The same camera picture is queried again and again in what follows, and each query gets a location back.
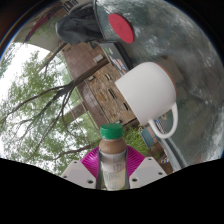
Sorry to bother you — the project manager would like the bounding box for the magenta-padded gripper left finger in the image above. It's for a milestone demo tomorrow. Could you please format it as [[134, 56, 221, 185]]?
[[60, 148, 102, 190]]

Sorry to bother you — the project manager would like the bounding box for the white ceramic mug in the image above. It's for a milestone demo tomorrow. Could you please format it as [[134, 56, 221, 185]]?
[[114, 61, 179, 140]]

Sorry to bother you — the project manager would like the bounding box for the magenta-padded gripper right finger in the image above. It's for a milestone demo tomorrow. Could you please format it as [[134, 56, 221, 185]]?
[[125, 146, 168, 190]]

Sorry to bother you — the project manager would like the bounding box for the closed maroon patio umbrella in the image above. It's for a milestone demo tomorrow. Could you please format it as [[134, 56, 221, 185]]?
[[23, 7, 64, 38]]

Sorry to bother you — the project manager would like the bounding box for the dark-trunked tall tree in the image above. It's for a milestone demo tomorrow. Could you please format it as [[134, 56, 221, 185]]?
[[0, 43, 111, 161]]

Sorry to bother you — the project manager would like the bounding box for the green-capped brown drink bottle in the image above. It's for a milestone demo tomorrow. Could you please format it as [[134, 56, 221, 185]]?
[[98, 123, 129, 191]]

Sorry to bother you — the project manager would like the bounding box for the flat round red coaster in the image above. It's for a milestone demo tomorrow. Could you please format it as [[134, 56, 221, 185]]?
[[107, 13, 135, 45]]

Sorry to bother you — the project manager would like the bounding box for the black sticker-covered laptop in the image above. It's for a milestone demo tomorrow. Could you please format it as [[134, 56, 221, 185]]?
[[99, 41, 130, 77]]

